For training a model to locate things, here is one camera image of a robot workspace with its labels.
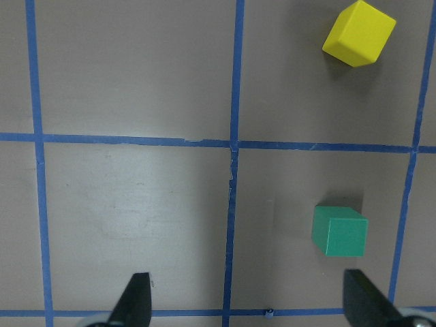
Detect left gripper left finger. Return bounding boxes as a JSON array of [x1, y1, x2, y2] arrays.
[[106, 272, 151, 327]]

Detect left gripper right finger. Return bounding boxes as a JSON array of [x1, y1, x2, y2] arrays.
[[343, 269, 404, 327]]

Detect green wooden block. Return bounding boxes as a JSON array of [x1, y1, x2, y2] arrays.
[[311, 205, 369, 258]]

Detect yellow wooden block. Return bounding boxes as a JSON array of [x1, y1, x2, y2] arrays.
[[322, 1, 396, 67]]

